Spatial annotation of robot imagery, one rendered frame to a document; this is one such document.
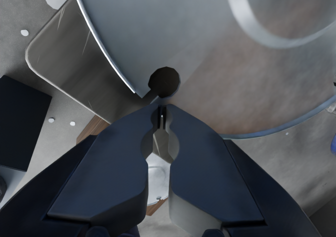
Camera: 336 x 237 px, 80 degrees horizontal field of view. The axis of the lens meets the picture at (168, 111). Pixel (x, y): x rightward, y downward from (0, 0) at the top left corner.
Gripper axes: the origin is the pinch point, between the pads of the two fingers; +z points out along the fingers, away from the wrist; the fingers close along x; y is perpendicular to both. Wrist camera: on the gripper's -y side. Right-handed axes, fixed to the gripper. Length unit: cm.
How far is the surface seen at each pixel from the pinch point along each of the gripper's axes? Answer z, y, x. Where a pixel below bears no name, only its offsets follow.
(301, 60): 5.2, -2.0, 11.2
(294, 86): 5.3, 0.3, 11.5
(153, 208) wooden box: 46, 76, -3
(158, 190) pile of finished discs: 44, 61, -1
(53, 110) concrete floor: 67, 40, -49
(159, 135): 1.5, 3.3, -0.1
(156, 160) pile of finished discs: 43, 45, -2
